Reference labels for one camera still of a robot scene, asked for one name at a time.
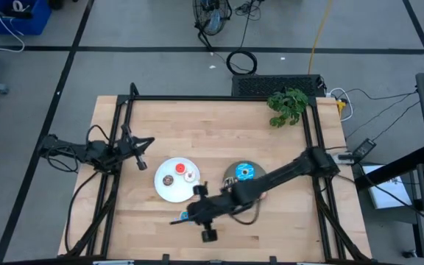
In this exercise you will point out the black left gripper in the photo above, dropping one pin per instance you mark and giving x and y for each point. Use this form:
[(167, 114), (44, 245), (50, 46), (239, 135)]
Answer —
[(142, 164)]

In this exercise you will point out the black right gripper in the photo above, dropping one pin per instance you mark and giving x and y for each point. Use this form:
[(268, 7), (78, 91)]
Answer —
[(215, 210)]

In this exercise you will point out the small blue-iced sprinkle donut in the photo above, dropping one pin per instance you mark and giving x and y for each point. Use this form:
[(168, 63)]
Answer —
[(183, 215)]

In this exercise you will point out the small chocolate sprinkle donut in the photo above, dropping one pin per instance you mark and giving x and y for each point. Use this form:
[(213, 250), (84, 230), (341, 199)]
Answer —
[(165, 177)]

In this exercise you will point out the small white-iced donut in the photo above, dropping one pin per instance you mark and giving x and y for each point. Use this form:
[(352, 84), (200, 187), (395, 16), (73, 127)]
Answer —
[(187, 174)]

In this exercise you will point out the small red-iced donut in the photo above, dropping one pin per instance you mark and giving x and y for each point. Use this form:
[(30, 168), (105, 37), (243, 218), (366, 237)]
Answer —
[(177, 171)]

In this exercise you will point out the large chocolate-iced donut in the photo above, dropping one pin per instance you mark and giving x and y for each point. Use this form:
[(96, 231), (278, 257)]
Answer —
[(228, 181)]

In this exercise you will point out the large blue-iced donut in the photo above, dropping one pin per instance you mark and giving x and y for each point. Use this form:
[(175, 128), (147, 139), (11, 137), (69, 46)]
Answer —
[(239, 173)]

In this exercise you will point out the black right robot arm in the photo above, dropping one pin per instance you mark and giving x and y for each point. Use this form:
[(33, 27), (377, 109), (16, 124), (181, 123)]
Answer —
[(289, 169)]

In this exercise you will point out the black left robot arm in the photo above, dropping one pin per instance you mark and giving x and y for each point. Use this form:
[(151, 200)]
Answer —
[(87, 151)]

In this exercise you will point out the round white plate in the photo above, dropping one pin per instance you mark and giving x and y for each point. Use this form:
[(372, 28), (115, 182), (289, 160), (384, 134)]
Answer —
[(175, 193)]

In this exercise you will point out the grey-beige shallow bowl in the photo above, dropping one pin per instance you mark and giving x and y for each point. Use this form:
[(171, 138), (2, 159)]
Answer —
[(230, 170)]

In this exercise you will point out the green potted plant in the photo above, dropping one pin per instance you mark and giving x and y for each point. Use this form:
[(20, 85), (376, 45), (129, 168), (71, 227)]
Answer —
[(287, 106)]

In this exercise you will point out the black floor fan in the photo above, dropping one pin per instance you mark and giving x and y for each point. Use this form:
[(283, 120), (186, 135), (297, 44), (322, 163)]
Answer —
[(212, 16)]

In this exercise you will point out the large blue plastic bin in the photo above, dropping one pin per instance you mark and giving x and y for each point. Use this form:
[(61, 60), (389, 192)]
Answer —
[(31, 22)]

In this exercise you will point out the yellow power plug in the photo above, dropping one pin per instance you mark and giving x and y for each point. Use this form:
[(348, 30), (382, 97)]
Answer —
[(341, 106)]

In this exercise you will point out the black power adapter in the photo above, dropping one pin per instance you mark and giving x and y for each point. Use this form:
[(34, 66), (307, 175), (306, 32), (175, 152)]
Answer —
[(364, 147)]

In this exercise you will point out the black desk bar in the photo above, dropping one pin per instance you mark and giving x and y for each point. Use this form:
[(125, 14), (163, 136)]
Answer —
[(392, 169)]

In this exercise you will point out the black caster wheel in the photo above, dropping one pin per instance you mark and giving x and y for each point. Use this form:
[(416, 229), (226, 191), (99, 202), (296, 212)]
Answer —
[(409, 254)]

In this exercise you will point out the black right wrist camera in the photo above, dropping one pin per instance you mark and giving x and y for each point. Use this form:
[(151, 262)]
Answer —
[(193, 214)]

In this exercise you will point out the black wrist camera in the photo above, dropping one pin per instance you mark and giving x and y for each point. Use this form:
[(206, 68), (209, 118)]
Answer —
[(193, 214), (127, 147)]

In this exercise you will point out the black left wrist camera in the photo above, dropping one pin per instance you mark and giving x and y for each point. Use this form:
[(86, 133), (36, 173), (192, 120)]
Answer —
[(127, 147)]

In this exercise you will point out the black aluminium table frame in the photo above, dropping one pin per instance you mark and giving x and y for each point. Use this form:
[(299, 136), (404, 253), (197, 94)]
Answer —
[(215, 98)]

